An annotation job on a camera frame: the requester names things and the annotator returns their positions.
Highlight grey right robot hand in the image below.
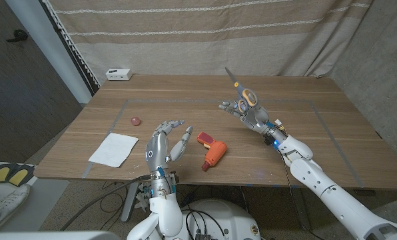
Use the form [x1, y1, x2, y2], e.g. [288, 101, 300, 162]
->
[218, 99, 275, 134]

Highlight orange grey scissors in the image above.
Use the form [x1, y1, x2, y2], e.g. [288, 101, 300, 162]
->
[224, 67, 258, 114]

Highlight orange toy drill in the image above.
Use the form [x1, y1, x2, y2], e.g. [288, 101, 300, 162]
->
[197, 131, 228, 172]

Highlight white tissue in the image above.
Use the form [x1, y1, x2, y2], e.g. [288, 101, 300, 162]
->
[88, 132, 139, 168]

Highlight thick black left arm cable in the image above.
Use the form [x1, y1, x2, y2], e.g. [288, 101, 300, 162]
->
[60, 175, 153, 231]

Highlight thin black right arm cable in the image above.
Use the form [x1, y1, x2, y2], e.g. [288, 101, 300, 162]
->
[278, 151, 318, 233]

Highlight beige striped backdrop curtain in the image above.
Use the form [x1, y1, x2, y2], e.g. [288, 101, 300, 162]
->
[47, 0, 374, 79]

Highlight grey metal table leg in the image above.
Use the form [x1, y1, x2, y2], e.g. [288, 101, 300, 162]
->
[121, 182, 140, 223]
[290, 187, 312, 231]

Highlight white blue floral object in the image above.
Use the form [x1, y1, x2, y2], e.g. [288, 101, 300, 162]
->
[135, 185, 152, 213]

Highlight white shoe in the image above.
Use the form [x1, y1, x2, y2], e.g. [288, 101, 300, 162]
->
[0, 184, 32, 233]

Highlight white power strip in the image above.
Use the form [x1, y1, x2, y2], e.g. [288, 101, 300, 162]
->
[105, 68, 133, 81]

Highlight yellow black foot pedal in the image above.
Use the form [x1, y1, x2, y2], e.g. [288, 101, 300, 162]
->
[8, 165, 35, 187]
[0, 163, 13, 185]

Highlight black white triangle-pattern trim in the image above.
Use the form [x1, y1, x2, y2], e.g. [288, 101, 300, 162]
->
[40, 0, 102, 96]

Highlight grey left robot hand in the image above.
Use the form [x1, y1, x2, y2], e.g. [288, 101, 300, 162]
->
[145, 119, 194, 174]

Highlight white robot chest rim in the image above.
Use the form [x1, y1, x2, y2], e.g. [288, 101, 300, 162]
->
[0, 230, 121, 240]

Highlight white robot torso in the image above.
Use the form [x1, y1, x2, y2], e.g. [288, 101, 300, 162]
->
[165, 199, 262, 240]

